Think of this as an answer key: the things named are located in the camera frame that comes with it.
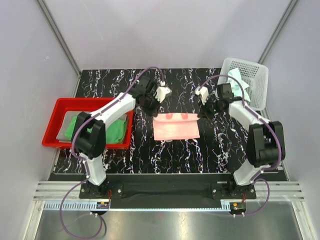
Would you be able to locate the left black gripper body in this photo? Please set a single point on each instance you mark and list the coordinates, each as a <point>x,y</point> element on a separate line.
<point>151,104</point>

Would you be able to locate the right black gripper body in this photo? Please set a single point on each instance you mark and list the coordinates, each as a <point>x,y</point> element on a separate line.
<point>211,108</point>

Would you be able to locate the white towel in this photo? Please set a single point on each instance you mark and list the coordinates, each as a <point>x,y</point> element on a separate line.
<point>235,85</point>

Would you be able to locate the pink towel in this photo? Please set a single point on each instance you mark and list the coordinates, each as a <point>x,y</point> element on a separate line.
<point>175,126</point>

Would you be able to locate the green towel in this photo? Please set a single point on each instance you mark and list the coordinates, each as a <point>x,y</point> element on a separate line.
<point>117,132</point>

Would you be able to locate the grey towel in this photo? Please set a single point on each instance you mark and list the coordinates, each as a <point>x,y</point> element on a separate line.
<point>63,125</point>

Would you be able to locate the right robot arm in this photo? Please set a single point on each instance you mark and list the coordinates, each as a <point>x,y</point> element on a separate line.
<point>265,146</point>

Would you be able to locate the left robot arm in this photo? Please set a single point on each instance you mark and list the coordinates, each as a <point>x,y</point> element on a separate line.
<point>89,134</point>

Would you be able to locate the white plastic basket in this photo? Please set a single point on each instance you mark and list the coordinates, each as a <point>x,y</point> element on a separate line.
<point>255,75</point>

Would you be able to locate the red plastic tray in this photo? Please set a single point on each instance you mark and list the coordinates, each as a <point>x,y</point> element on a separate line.
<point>81,104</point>

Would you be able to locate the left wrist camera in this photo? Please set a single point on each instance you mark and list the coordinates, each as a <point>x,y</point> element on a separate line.
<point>162,92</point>

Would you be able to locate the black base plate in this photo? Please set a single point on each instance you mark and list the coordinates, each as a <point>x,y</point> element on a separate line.
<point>166,191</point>

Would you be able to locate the right aluminium frame post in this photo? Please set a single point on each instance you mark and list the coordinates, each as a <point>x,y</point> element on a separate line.
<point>278,29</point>

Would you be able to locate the aluminium frame post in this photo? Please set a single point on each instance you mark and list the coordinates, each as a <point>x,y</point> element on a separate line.
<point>58,35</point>
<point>278,29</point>

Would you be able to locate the left aluminium frame post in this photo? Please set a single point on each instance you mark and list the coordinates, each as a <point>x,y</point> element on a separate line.
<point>58,35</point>

